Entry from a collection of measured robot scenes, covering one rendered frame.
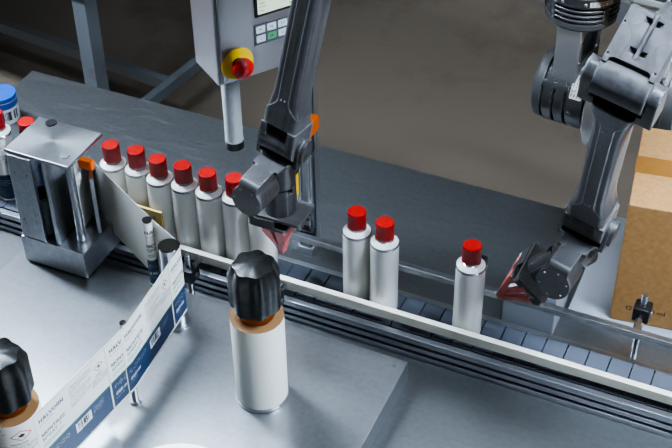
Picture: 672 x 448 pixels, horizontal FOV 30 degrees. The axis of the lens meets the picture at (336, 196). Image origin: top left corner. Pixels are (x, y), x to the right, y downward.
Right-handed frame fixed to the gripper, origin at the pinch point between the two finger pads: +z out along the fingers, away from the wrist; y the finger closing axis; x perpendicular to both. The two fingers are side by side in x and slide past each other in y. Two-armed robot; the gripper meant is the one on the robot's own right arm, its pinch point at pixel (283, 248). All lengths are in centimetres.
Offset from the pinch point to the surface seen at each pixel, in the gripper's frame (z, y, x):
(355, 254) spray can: 0.9, 12.0, 4.5
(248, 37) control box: -35.6, -9.5, 9.6
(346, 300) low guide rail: 10.4, 11.1, 2.3
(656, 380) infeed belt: 14, 66, 9
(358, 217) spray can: -6.8, 12.2, 5.5
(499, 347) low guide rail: 10.9, 40.0, 2.5
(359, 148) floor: 100, -56, 158
